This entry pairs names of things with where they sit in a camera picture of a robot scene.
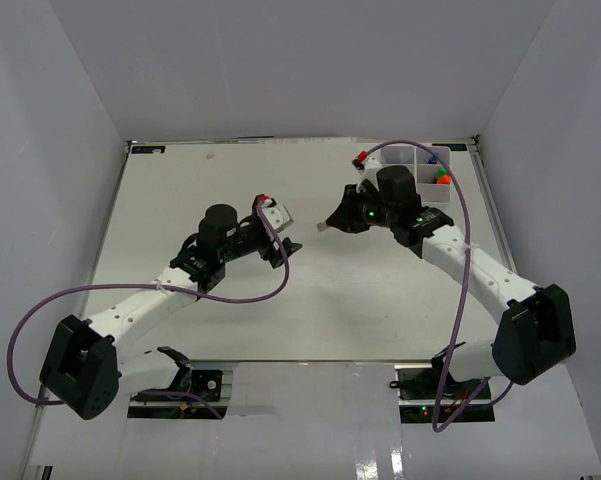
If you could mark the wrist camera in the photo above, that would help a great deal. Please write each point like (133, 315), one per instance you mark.
(272, 214)
(367, 166)

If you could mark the white compartment organizer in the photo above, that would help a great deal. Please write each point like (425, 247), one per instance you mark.
(416, 160)

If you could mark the blue corner label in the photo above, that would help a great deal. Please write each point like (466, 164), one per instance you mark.
(147, 149)

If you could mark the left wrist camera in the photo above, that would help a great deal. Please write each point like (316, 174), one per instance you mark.
(272, 214)

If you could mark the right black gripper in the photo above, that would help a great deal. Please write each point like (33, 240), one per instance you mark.
(346, 216)

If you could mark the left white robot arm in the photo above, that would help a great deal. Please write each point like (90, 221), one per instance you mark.
(89, 361)

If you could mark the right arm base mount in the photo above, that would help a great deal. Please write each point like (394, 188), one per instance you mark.
(416, 390)

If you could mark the orange black highlighter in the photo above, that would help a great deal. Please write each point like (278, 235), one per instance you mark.
(444, 180)

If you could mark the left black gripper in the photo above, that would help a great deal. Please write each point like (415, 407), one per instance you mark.
(268, 252)

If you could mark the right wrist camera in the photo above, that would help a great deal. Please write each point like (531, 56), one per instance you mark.
(367, 166)

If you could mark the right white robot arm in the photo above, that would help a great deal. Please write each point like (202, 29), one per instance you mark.
(534, 324)

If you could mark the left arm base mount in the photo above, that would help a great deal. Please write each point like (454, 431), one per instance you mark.
(199, 395)

